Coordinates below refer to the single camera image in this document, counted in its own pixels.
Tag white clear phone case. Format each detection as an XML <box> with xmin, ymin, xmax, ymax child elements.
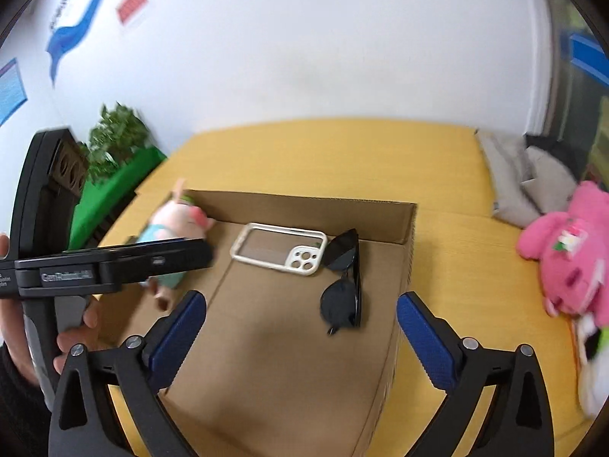
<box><xmin>230</xmin><ymin>222</ymin><xmax>329</xmax><ymax>278</ymax></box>

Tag black sunglasses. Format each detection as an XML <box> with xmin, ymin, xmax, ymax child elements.
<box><xmin>319</xmin><ymin>228</ymin><xmax>362</xmax><ymax>336</ymax></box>

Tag person's left hand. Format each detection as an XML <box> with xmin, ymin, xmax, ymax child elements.
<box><xmin>0</xmin><ymin>233</ymin><xmax>102</xmax><ymax>386</ymax></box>

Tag black chair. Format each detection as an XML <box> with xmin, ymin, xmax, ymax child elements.
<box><xmin>56</xmin><ymin>138</ymin><xmax>92</xmax><ymax>215</ymax></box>

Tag blue wall poster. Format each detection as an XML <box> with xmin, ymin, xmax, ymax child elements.
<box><xmin>0</xmin><ymin>57</ymin><xmax>28</xmax><ymax>127</ymax></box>

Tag blue wave wall decal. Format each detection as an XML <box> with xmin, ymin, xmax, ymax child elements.
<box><xmin>45</xmin><ymin>0</ymin><xmax>129</xmax><ymax>87</ymax></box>

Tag bright pink plush toy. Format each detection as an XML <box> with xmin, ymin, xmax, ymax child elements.
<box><xmin>518</xmin><ymin>181</ymin><xmax>609</xmax><ymax>319</ymax></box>

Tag glass door with blue band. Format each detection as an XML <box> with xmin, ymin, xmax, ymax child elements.
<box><xmin>542</xmin><ymin>0</ymin><xmax>609</xmax><ymax>186</ymax></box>

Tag grey cloth bag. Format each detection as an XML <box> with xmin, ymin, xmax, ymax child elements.
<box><xmin>476</xmin><ymin>129</ymin><xmax>581</xmax><ymax>229</ymax></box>

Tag green planter box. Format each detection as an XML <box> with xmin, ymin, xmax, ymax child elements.
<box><xmin>67</xmin><ymin>147</ymin><xmax>168</xmax><ymax>253</ymax></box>

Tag dark cloth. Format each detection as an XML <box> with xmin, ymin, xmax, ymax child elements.
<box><xmin>526</xmin><ymin>133</ymin><xmax>591</xmax><ymax>182</ymax></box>

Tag cardboard box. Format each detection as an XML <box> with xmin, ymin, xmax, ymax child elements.
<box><xmin>97</xmin><ymin>189</ymin><xmax>418</xmax><ymax>457</ymax></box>

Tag red wall sign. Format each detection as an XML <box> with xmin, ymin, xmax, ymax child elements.
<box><xmin>116</xmin><ymin>0</ymin><xmax>152</xmax><ymax>24</ymax></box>

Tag white plush toy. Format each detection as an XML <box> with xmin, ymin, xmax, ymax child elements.
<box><xmin>573</xmin><ymin>314</ymin><xmax>609</xmax><ymax>417</ymax></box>

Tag pink pig plush toy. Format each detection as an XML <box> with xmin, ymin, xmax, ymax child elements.
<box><xmin>138</xmin><ymin>177</ymin><xmax>216</xmax><ymax>310</ymax></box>

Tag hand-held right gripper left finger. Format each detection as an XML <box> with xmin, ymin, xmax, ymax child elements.
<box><xmin>50</xmin><ymin>290</ymin><xmax>207</xmax><ymax>457</ymax></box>

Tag green leafy potted plant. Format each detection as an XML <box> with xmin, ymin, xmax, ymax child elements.
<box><xmin>86</xmin><ymin>102</ymin><xmax>153</xmax><ymax>184</ymax></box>

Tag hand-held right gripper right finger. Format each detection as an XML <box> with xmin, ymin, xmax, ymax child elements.
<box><xmin>396</xmin><ymin>291</ymin><xmax>555</xmax><ymax>457</ymax></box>

